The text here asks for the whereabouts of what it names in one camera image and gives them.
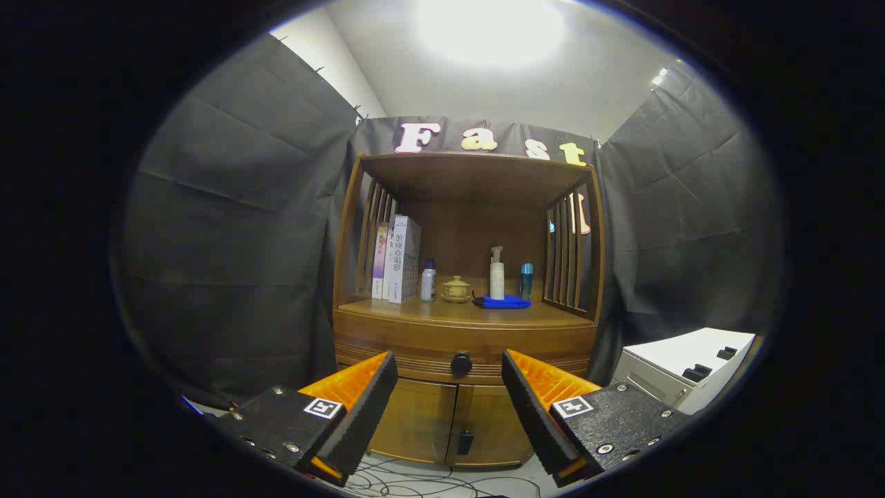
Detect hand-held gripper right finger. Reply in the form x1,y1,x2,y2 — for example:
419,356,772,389
501,349,692,487

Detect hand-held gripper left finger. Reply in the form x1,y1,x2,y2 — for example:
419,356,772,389
214,351,400,487

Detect brown wooden drawer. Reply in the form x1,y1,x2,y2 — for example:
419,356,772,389
334,331,597,386

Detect wooden cabinet door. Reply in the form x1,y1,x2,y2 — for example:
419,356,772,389
369,377,458,464
446,384,537,468

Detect wooden countertop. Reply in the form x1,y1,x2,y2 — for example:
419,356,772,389
337,294,595,329

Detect white drawer unit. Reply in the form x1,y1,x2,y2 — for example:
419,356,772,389
608,327,756,416

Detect brown wooden cabinet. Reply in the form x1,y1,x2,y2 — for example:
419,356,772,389
332,151,607,470

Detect folded blue cloth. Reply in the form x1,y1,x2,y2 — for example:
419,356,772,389
472,295,532,310

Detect white pump bottle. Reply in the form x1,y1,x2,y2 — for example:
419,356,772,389
489,246,506,301

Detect thin purple book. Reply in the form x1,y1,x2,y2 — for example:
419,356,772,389
371,221,390,299

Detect yellow lidded teacup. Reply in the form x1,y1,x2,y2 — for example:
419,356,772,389
441,275,472,304

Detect thick white book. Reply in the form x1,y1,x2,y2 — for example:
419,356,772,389
385,214,422,304

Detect black floor cables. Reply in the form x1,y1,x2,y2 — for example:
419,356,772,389
342,456,543,498

